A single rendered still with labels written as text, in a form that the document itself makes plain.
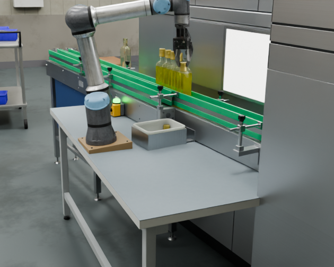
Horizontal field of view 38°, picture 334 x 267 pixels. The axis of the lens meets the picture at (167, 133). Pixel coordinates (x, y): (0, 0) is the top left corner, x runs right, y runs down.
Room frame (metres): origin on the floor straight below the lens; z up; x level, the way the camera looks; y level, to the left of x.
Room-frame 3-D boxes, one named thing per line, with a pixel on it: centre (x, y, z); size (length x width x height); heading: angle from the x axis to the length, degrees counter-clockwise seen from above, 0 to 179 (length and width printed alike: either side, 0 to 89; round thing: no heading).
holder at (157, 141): (2.32, 0.02, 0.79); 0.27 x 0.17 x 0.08; 122
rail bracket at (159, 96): (2.45, 0.02, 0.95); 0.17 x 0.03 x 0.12; 122
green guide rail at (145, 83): (3.25, 0.44, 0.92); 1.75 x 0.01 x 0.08; 32
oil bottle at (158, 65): (2.71, 0.03, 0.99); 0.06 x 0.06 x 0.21; 31
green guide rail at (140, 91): (3.21, 0.51, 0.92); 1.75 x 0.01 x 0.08; 32
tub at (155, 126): (2.30, 0.04, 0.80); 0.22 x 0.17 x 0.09; 122
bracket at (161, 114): (2.46, 0.00, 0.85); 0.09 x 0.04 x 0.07; 122
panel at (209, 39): (2.47, -0.28, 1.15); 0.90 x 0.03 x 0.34; 32
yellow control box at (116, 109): (2.78, 0.30, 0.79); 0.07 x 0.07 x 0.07; 32
